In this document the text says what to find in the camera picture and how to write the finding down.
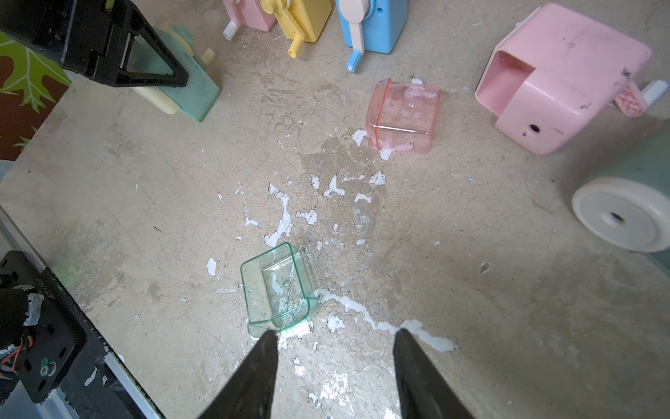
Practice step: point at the blue pencil sharpener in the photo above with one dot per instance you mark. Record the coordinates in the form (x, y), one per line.
(371, 26)

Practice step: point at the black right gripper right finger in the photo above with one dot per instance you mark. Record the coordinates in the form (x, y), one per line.
(423, 392)

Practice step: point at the pink pencil sharpener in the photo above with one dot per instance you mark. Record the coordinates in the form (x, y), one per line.
(248, 13)
(549, 78)

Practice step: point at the clear pink tray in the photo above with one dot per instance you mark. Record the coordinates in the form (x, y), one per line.
(402, 117)

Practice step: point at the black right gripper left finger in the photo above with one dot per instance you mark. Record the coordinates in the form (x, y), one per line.
(249, 392)

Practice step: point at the clear green tray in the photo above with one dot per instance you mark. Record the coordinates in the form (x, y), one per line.
(278, 290)

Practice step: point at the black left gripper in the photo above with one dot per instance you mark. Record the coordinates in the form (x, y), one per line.
(108, 40)

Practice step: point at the yellow pencil sharpener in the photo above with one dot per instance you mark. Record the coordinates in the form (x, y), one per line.
(302, 21)

